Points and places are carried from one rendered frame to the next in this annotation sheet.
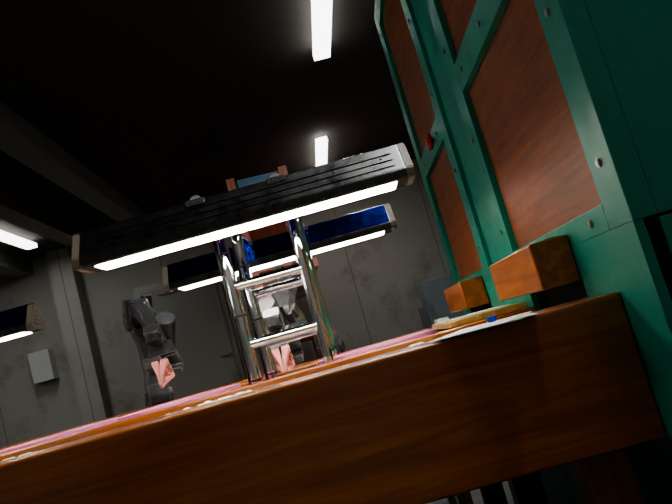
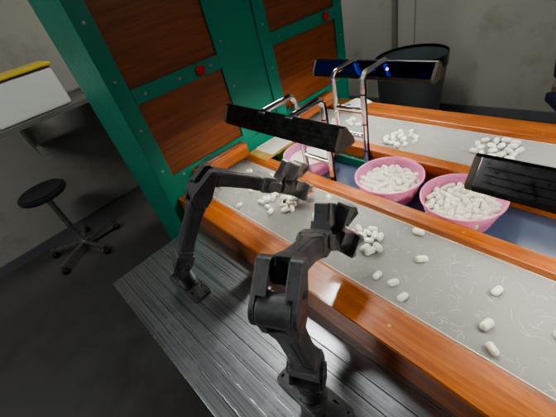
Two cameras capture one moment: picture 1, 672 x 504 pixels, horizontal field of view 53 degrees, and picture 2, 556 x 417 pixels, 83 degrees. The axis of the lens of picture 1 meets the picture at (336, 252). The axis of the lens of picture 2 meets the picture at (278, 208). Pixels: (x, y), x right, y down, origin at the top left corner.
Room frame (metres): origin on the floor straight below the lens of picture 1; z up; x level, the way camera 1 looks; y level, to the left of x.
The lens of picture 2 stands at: (2.41, 1.01, 1.52)
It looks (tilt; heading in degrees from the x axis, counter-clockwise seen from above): 37 degrees down; 238
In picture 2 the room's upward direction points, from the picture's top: 16 degrees counter-clockwise
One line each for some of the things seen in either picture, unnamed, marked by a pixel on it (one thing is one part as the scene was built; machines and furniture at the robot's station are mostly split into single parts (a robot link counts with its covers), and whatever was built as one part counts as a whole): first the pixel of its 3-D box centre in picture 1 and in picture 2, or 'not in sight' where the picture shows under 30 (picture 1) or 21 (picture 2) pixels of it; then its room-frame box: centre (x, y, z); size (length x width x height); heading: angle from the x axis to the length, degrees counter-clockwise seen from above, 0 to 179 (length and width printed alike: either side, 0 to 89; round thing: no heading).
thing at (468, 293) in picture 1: (464, 295); (222, 161); (1.81, -0.30, 0.83); 0.30 x 0.06 x 0.07; 0
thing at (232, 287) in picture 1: (271, 305); (361, 114); (1.27, 0.14, 0.90); 0.20 x 0.19 x 0.45; 90
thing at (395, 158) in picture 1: (243, 207); (368, 68); (1.19, 0.14, 1.08); 0.62 x 0.08 x 0.07; 90
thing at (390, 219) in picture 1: (279, 247); (277, 122); (1.75, 0.14, 1.08); 0.62 x 0.08 x 0.07; 90
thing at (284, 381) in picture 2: not in sight; (311, 388); (2.26, 0.70, 0.71); 0.20 x 0.07 x 0.08; 93
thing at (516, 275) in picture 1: (528, 271); (313, 106); (1.13, -0.30, 0.83); 0.30 x 0.06 x 0.07; 0
